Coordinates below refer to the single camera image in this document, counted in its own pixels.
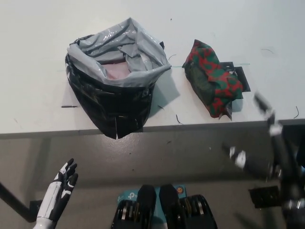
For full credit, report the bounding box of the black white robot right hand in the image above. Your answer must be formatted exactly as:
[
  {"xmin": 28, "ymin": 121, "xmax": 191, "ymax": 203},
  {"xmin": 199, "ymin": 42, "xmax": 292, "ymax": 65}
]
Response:
[{"xmin": 222, "ymin": 90, "xmax": 300, "ymax": 183}]

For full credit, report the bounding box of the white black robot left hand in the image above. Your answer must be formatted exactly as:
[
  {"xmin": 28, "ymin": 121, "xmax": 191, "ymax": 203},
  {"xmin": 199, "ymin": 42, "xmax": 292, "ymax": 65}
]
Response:
[{"xmin": 38, "ymin": 157, "xmax": 79, "ymax": 221}]

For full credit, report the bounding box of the black plastic bag grey lining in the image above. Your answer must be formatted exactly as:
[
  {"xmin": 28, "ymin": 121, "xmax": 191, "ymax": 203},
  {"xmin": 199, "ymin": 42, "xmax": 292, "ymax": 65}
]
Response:
[{"xmin": 64, "ymin": 16, "xmax": 173, "ymax": 140}]

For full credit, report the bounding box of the red green patterned cloth bundle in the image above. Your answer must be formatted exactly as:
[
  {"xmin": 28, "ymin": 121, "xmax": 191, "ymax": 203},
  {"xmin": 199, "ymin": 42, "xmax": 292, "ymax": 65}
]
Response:
[{"xmin": 182, "ymin": 39, "xmax": 244, "ymax": 122}]

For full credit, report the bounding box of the robot left black body block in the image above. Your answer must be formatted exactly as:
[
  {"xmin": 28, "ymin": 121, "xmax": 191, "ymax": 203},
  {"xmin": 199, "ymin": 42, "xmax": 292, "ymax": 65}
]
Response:
[{"xmin": 111, "ymin": 185, "xmax": 158, "ymax": 229}]

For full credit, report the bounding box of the black table leg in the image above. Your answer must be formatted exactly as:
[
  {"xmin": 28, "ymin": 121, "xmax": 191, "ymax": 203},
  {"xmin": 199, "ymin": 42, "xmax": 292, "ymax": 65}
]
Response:
[{"xmin": 0, "ymin": 182, "xmax": 36, "ymax": 224}]

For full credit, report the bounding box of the teal router box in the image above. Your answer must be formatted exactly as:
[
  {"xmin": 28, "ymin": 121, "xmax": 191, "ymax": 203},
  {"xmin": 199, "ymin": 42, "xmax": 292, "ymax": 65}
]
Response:
[{"xmin": 116, "ymin": 183, "xmax": 189, "ymax": 223}]

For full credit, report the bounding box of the pale grey tape patch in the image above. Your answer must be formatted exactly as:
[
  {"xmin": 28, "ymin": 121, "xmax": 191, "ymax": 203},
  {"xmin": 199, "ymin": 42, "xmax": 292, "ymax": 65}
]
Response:
[{"xmin": 61, "ymin": 88, "xmax": 81, "ymax": 108}]

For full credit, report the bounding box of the black tape patch on table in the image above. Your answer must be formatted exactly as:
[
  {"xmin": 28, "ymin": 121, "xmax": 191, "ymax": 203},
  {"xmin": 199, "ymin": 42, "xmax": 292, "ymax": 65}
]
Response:
[{"xmin": 220, "ymin": 61, "xmax": 251, "ymax": 93}]

